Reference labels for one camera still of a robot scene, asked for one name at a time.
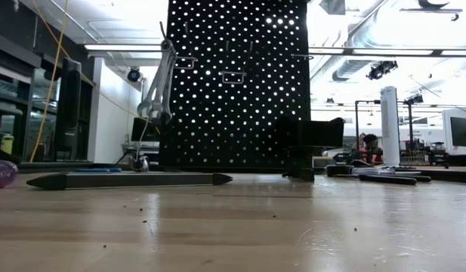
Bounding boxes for silver double prong peg hook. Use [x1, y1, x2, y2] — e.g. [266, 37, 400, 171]
[159, 20, 199, 71]
[219, 39, 255, 85]

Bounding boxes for black metal pegboard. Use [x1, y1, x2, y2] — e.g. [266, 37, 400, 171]
[158, 0, 316, 182]

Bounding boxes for black plastic bin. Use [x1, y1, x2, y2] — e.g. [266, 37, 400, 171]
[276, 117, 346, 149]

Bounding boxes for black computer monitor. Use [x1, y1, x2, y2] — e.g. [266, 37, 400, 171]
[131, 117, 161, 144]
[449, 116, 466, 149]

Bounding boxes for clear safety glasses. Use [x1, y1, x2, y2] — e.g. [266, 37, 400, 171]
[128, 154, 150, 173]

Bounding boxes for black torpedo level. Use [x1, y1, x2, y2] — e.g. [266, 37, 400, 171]
[26, 172, 234, 191]

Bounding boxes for round black lamp on stand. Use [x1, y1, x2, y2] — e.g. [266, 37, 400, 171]
[125, 66, 149, 169]

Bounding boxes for black pipe stand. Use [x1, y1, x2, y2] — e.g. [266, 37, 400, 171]
[354, 99, 381, 153]
[403, 93, 424, 152]

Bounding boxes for person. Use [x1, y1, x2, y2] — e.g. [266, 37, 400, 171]
[353, 131, 385, 166]

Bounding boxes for white tower fan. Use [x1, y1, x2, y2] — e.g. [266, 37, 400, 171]
[379, 85, 403, 168]

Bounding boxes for black ceiling spotlight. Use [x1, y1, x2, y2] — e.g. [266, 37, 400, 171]
[366, 60, 400, 82]

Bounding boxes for black tower fan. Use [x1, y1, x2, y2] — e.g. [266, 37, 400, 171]
[52, 56, 83, 153]

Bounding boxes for glass shelf cabinet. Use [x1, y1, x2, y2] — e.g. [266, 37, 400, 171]
[0, 29, 58, 164]

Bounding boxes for yellow-green container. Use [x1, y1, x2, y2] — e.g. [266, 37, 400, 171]
[0, 134, 16, 156]

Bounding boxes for blue handled scissors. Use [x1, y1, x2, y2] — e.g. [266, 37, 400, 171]
[73, 167, 123, 174]

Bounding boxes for blue handled screwdriver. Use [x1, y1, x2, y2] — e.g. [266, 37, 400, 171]
[350, 166, 423, 177]

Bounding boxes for black handled pliers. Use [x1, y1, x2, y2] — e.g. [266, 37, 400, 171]
[332, 172, 432, 187]

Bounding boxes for yellow cable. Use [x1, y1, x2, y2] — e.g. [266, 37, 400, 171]
[28, 0, 164, 164]

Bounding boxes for black aluminium table frame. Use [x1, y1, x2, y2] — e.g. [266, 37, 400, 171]
[17, 161, 466, 185]

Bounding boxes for translucent red handled screwdriver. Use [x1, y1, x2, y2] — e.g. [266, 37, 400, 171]
[0, 159, 20, 190]

